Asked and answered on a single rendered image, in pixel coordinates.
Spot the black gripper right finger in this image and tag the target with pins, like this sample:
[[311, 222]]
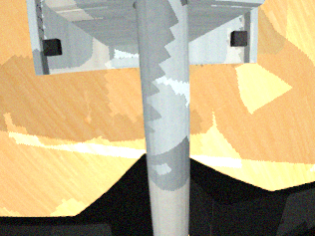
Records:
[[221, 205]]

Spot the grey metal shaft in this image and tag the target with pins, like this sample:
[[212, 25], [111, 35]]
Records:
[[165, 83]]

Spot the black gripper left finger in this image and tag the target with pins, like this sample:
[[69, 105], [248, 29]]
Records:
[[124, 210]]

